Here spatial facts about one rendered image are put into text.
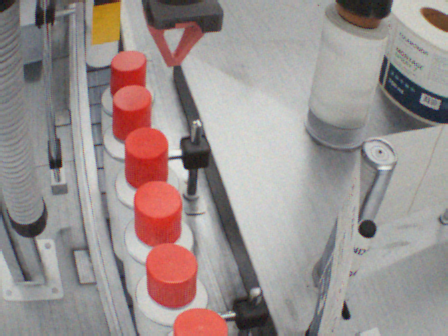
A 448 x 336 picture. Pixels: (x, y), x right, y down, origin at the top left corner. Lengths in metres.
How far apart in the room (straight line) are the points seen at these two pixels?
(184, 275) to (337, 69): 0.38
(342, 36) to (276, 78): 0.21
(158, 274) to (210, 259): 0.32
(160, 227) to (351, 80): 0.35
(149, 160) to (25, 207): 0.11
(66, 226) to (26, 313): 0.15
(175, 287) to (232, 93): 0.47
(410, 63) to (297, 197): 0.27
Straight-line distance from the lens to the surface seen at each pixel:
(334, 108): 0.72
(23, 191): 0.37
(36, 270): 0.65
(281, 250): 0.65
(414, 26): 0.81
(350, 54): 0.67
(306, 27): 1.07
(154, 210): 0.40
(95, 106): 0.79
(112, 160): 0.50
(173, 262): 0.38
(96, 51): 0.83
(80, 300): 0.66
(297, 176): 0.72
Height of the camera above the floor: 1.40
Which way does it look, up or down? 47 degrees down
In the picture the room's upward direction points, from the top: 7 degrees clockwise
